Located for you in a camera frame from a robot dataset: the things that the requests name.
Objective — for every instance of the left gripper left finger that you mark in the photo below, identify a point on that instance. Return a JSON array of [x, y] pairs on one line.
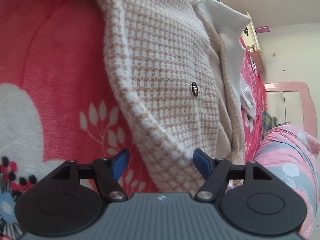
[[72, 197]]

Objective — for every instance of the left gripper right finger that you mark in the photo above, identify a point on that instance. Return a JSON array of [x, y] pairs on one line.
[[249, 197]]

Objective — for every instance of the beige houndstooth knit cardigan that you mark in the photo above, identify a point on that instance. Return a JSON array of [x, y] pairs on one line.
[[174, 68]]

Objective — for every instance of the pink grey floral quilt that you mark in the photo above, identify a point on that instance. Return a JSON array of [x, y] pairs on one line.
[[291, 154]]

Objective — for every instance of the plaid pillow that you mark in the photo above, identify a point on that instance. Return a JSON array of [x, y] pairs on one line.
[[268, 122]]

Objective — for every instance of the pink bed headboard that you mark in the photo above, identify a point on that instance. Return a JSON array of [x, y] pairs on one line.
[[291, 102]]

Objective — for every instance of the cream bedside nightstand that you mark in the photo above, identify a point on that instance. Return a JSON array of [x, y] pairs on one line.
[[251, 42]]

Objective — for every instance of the pink cup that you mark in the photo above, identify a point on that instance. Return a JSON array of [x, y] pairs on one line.
[[264, 29]]

